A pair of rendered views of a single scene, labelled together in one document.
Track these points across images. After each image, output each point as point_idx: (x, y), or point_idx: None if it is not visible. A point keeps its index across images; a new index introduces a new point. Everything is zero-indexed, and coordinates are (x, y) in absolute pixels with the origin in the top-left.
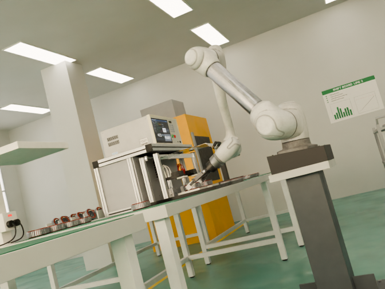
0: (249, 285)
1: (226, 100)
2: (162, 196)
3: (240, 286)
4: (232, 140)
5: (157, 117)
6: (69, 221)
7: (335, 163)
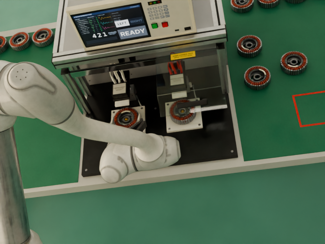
0: (255, 190)
1: (86, 138)
2: (140, 74)
3: (255, 177)
4: (100, 172)
5: (98, 8)
6: (35, 41)
7: None
